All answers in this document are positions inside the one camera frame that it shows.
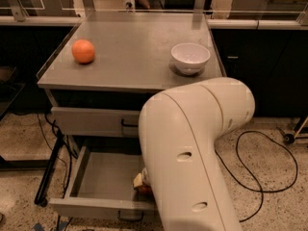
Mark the orange fruit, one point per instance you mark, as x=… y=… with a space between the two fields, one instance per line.
x=83 y=51

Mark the closed grey upper drawer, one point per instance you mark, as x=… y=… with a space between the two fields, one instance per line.
x=97 y=122

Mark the open grey middle drawer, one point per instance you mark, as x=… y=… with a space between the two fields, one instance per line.
x=101 y=186

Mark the black cart wheel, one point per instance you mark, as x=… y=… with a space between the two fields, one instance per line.
x=288 y=139

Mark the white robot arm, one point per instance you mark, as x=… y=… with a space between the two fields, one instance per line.
x=177 y=130

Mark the plastic water bottle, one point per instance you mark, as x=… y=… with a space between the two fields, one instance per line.
x=130 y=5

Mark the red apple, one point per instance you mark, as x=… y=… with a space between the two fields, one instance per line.
x=145 y=190

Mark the grey drawer cabinet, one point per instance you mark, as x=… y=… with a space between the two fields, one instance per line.
x=132 y=60

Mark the white bowl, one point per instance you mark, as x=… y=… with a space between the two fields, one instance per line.
x=190 y=58

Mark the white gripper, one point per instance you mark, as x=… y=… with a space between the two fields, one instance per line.
x=139 y=182

